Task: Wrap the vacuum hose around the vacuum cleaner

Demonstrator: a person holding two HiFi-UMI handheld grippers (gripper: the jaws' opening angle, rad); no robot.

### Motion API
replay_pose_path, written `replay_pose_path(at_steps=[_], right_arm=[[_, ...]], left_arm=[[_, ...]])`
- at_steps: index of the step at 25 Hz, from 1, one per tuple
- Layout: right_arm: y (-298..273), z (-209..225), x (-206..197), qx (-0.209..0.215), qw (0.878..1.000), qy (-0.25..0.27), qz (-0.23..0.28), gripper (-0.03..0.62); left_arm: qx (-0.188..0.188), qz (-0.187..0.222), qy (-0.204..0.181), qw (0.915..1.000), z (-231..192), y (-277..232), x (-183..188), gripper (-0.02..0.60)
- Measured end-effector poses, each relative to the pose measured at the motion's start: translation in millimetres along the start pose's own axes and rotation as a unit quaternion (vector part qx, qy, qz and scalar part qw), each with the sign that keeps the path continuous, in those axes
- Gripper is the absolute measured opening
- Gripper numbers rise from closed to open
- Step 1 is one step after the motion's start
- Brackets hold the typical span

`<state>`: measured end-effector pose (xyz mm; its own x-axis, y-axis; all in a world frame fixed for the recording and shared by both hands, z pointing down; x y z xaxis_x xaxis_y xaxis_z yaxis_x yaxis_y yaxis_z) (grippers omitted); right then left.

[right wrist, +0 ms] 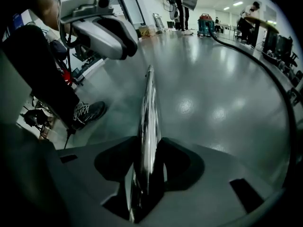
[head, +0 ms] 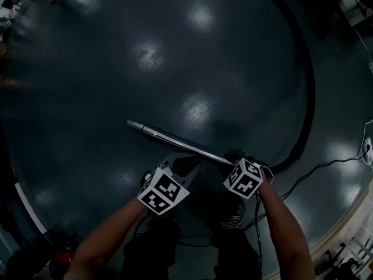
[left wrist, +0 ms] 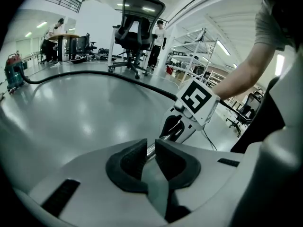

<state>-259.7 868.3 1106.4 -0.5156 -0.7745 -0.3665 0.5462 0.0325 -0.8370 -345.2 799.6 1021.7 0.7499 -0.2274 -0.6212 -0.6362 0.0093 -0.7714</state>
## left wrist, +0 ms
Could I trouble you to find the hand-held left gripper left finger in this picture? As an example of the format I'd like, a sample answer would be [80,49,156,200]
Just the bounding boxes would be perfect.
[14,138,166,227]

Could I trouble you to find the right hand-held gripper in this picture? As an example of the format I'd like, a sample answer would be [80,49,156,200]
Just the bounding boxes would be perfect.
[158,79,221,144]

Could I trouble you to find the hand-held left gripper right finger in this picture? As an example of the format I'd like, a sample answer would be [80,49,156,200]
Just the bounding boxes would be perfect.
[154,138,246,224]

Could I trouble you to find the chrome metal tube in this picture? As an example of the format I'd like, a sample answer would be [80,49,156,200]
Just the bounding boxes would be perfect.
[146,129,183,160]

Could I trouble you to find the black vacuum hose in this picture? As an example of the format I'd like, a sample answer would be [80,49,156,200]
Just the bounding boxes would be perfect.
[22,70,253,122]

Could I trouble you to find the person's right forearm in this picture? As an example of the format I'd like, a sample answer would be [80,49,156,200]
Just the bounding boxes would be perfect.
[214,41,268,104]

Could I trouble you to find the red teal vacuum cleaner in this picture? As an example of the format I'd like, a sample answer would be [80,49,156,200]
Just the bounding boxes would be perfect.
[4,53,27,94]

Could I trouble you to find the person's black trousers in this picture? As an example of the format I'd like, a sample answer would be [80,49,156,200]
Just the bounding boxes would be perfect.
[231,76,286,154]

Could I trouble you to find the black mesh office chair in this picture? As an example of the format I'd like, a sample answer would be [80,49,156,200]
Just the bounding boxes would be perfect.
[226,91,263,137]
[107,0,166,80]

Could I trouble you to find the white shelving rack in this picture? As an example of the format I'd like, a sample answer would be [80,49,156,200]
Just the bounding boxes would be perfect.
[165,27,229,89]

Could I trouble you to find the black armrest office chair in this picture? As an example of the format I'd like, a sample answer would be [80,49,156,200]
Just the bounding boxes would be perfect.
[81,33,98,55]

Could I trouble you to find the black equipment crates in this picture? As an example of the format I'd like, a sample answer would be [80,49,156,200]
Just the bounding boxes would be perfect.
[75,35,83,56]

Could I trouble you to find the person's grey shirt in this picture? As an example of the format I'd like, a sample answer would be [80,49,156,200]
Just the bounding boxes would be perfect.
[254,0,299,52]

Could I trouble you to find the round wooden table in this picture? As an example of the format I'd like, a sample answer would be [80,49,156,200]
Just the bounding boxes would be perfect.
[48,33,80,62]

